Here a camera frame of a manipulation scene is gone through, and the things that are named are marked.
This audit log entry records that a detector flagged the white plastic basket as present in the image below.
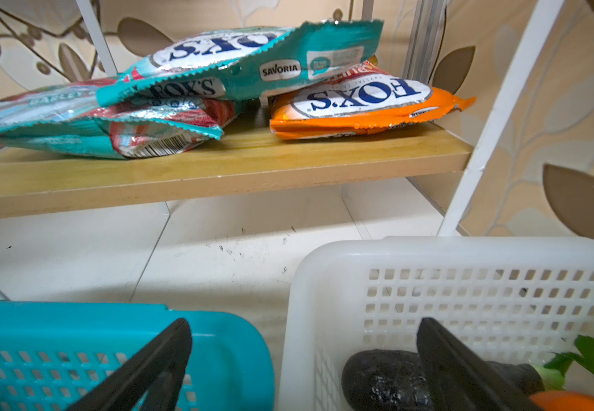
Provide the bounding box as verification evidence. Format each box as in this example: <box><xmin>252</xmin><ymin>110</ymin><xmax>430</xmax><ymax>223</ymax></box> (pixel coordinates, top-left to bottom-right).
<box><xmin>277</xmin><ymin>236</ymin><xmax>594</xmax><ymax>410</ymax></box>

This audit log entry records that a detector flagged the white wooden two-tier shelf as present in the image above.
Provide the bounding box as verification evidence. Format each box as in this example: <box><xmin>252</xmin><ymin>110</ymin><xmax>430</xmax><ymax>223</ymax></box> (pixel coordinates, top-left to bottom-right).
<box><xmin>0</xmin><ymin>1</ymin><xmax>562</xmax><ymax>236</ymax></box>

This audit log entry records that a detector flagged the teal plastic basket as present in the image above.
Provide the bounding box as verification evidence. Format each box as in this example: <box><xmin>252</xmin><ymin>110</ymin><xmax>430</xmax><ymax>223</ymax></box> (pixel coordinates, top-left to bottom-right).
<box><xmin>0</xmin><ymin>301</ymin><xmax>275</xmax><ymax>410</ymax></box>

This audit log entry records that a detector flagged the orange Fox's candy bag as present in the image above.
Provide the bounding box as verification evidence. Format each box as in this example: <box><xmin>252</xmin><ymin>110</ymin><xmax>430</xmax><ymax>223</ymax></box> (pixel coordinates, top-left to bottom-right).
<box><xmin>269</xmin><ymin>61</ymin><xmax>476</xmax><ymax>140</ymax></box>

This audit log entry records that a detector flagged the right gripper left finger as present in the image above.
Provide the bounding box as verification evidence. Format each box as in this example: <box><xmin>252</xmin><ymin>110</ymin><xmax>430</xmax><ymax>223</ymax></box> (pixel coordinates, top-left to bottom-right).
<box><xmin>68</xmin><ymin>318</ymin><xmax>192</xmax><ymax>410</ymax></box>

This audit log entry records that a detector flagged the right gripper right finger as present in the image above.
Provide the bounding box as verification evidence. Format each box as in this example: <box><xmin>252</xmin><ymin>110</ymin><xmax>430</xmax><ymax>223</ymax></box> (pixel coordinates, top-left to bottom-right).
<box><xmin>417</xmin><ymin>318</ymin><xmax>540</xmax><ymax>410</ymax></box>

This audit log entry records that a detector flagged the pink Fox's candy bag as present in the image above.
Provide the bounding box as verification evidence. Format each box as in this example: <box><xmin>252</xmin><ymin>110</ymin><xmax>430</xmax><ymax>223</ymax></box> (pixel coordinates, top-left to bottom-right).
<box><xmin>0</xmin><ymin>78</ymin><xmax>246</xmax><ymax>159</ymax></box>

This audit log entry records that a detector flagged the orange carrot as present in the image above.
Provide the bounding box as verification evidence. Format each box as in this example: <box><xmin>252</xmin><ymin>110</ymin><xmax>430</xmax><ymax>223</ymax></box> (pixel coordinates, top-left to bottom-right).
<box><xmin>529</xmin><ymin>335</ymin><xmax>594</xmax><ymax>410</ymax></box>

